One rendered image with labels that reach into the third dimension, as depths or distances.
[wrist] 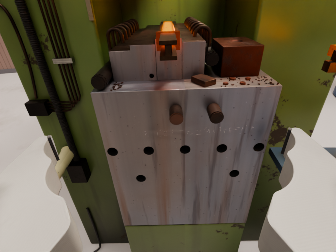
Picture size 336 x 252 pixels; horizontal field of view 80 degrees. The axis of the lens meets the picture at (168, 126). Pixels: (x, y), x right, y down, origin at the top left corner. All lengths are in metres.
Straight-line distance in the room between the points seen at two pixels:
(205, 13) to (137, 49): 0.53
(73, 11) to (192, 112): 0.39
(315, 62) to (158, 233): 0.69
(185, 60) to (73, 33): 0.32
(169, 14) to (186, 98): 0.55
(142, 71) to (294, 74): 0.45
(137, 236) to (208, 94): 0.53
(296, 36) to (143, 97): 0.44
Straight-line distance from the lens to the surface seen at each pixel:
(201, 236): 0.76
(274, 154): 0.62
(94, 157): 0.80
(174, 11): 0.92
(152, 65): 0.45
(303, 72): 0.72
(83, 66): 0.64
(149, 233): 0.74
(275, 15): 0.64
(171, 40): 0.34
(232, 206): 0.65
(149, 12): 0.92
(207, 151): 0.49
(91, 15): 0.60
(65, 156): 0.76
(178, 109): 0.40
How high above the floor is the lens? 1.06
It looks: 31 degrees down
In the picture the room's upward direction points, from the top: 3 degrees counter-clockwise
